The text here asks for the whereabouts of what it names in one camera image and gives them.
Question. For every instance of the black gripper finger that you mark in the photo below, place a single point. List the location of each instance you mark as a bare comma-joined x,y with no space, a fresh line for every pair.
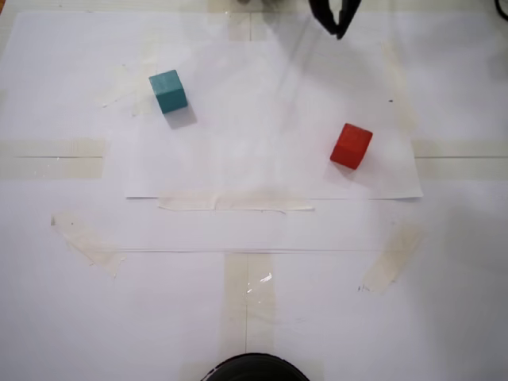
349,12
323,12

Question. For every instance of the red wooden cube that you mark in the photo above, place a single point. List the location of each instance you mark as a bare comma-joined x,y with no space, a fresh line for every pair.
351,147

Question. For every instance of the teal blue wooden cube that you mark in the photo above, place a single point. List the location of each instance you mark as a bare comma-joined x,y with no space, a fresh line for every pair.
168,91

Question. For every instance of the beige masking tape strip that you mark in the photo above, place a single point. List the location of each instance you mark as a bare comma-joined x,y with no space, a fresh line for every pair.
250,285
397,87
87,242
460,158
238,201
51,158
393,260

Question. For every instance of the small white paper sheet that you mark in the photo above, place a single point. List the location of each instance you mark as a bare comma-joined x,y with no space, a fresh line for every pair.
258,158

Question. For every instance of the large white paper sheet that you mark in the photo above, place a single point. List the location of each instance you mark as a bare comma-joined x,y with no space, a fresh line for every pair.
59,59

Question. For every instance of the black round object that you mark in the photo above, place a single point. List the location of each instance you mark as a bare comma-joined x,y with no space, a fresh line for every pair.
256,369

